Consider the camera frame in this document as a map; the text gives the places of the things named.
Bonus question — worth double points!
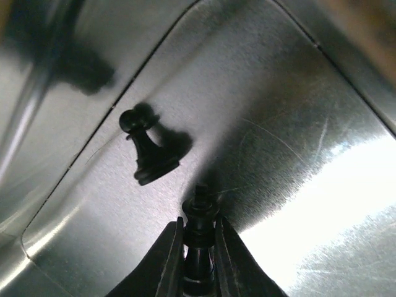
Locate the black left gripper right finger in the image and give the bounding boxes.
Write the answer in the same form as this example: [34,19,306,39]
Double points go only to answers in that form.
[214,216,287,296]

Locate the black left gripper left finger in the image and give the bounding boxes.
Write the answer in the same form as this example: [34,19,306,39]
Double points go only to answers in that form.
[107,217,184,297]

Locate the black pawn in tin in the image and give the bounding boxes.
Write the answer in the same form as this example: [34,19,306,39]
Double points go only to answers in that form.
[119,108,179,186]

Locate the yellow bear tin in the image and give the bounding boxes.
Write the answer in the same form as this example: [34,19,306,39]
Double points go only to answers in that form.
[1,1,395,296]

